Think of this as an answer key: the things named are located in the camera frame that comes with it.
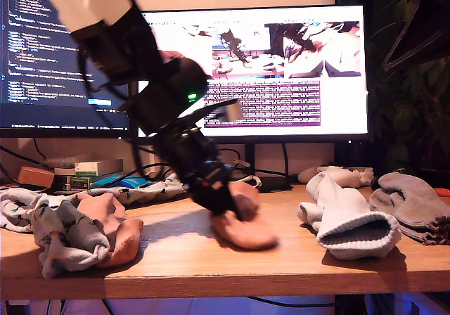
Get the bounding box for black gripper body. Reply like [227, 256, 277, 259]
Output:
[154, 127, 235, 193]

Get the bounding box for pink sock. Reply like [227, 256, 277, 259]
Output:
[210, 182, 281, 251]
[76, 191, 144, 269]

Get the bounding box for white animal print sock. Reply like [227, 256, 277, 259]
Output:
[75, 173, 186, 205]
[0, 187, 110, 279]

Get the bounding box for grey frilly cuff sock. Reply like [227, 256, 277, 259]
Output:
[378, 172, 450, 230]
[368, 187, 450, 246]

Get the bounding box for green leafy houseplant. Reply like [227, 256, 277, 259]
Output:
[365, 0, 450, 175]

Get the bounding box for black monitor stand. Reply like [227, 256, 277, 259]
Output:
[224, 144, 295, 193]

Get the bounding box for blue plastic pack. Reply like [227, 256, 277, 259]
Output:
[90, 174, 152, 190]

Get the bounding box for monitor with bright white screen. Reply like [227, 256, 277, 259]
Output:
[135, 5, 369, 146]

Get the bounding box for cream rounded device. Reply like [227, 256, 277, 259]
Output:
[297, 167, 319, 185]

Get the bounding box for white and green box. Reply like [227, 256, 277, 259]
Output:
[74, 161, 103, 179]

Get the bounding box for dark green box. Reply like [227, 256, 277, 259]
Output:
[52, 174, 93, 193]

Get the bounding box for white game controller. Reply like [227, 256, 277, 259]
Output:
[325, 166, 363, 188]

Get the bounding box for white patterned item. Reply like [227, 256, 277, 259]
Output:
[357, 167, 374, 186]

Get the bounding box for monitor with dark code screen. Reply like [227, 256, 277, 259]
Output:
[0, 0, 134, 140]

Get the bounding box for black desk cable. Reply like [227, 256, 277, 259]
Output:
[0, 138, 49, 186]
[245, 295, 337, 309]
[281, 144, 291, 179]
[139, 148, 243, 184]

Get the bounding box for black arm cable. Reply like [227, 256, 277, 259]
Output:
[75, 47, 166, 182]

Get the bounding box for arm grey camera box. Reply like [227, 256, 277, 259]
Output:
[212, 98, 244, 123]

